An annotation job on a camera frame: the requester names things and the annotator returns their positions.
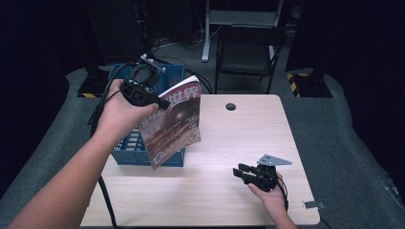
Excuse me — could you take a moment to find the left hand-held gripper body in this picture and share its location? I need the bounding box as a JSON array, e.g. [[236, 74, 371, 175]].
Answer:
[[119, 53, 167, 108]]

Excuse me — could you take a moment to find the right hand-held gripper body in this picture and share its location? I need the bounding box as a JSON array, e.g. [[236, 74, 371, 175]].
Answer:
[[250, 154, 293, 193]]

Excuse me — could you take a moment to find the red cover magazine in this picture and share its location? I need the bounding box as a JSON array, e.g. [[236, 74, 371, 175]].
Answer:
[[138, 74, 203, 171]]

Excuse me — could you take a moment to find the blue plastic file rack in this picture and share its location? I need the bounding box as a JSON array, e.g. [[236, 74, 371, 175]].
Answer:
[[107, 63, 188, 168]]

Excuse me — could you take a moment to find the person's right hand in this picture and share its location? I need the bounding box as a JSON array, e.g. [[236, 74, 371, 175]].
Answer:
[[247, 173, 288, 220]]

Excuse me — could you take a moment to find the person's left hand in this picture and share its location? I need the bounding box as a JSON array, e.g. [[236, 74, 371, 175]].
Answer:
[[95, 78, 160, 144]]

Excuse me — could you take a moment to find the black stand base striped edge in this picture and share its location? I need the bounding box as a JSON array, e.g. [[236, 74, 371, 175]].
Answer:
[[76, 65, 113, 99], [286, 72, 333, 99]]

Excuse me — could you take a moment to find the dark equipment cabinet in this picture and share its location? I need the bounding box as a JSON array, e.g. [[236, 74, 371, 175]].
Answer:
[[81, 0, 151, 66]]

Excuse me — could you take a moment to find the black folding chair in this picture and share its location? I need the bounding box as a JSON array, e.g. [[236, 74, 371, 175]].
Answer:
[[214, 25, 288, 95]]

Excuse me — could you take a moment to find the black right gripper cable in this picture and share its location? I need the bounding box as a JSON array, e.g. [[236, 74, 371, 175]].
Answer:
[[276, 176, 290, 212]]

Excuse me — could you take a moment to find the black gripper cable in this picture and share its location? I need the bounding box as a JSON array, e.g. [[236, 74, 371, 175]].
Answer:
[[276, 176, 290, 212], [87, 61, 141, 229]]

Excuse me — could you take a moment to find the black floor cable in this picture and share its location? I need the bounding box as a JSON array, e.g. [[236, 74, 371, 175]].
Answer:
[[149, 54, 214, 95]]

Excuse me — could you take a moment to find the grey metal table bracket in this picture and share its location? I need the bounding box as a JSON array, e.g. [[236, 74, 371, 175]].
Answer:
[[302, 200, 327, 210]]

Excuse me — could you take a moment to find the white metal desk frame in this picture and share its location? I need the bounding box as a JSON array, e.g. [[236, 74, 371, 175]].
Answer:
[[201, 0, 285, 63]]

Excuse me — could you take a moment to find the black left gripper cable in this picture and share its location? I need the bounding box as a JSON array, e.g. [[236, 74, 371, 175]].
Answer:
[[87, 61, 141, 229]]

